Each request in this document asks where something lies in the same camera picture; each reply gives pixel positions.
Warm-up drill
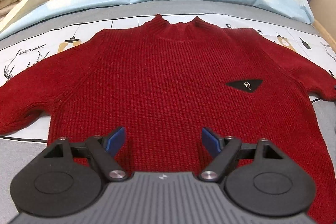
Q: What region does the dark red knit sweater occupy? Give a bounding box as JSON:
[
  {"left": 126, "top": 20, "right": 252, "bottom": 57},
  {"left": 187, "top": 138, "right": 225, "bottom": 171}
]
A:
[{"left": 1, "top": 15, "right": 335, "bottom": 223}]

